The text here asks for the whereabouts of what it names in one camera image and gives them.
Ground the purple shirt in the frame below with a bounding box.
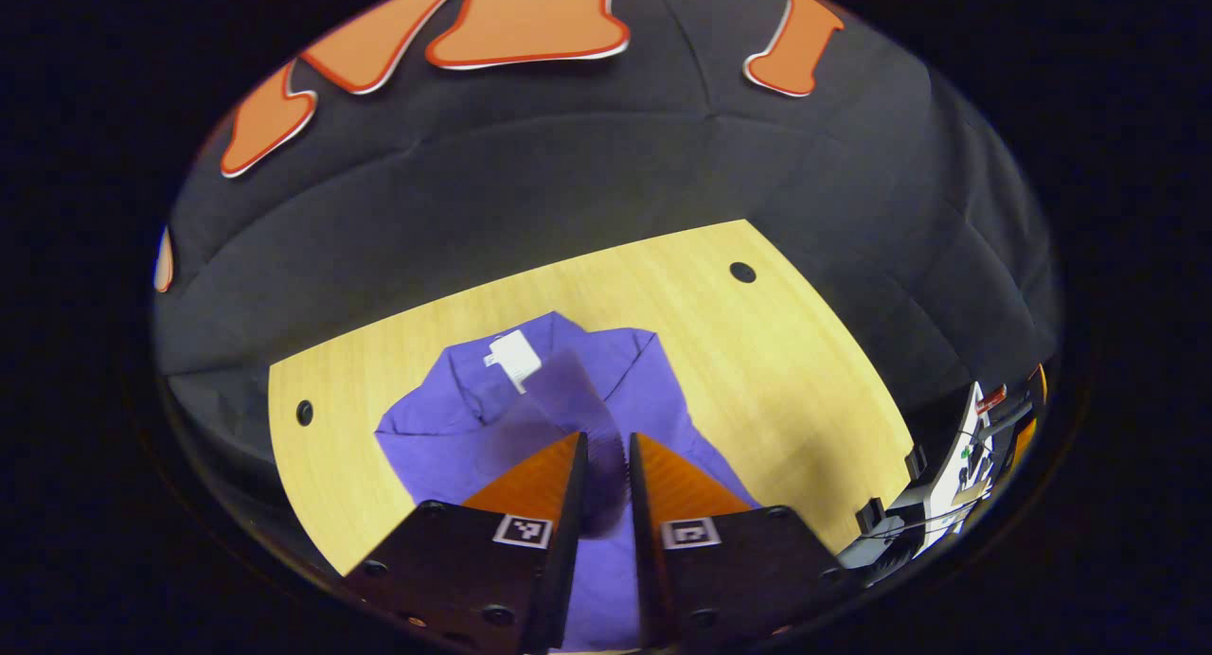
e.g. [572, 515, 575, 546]
[376, 310, 763, 651]

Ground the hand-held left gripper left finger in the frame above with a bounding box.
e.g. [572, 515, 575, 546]
[339, 431, 592, 655]

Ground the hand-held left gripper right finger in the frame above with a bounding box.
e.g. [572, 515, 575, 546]
[628, 433, 863, 651]

